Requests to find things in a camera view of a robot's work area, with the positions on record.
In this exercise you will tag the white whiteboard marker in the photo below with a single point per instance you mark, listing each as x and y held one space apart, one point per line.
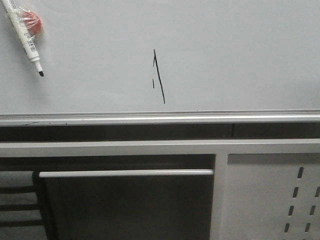
25 37

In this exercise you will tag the red round magnet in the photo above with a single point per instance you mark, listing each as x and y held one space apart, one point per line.
31 20

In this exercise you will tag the dark grey panel white-edged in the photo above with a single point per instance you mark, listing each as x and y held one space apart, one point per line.
164 204

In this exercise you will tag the white perforated metal panel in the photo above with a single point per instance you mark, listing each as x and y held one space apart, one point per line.
272 197

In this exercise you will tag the white metal stand frame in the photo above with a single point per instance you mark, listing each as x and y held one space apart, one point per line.
220 148

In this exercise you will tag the white whiteboard with aluminium frame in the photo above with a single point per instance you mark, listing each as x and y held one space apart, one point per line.
164 61

